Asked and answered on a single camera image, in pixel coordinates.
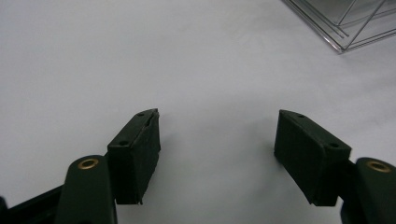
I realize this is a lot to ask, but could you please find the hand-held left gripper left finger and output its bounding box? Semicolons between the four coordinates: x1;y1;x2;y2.
106;107;163;206

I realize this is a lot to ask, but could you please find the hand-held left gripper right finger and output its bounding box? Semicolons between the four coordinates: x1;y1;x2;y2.
273;108;353;207

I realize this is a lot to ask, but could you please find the clear plastic box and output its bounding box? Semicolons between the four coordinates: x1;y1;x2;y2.
281;0;396;54

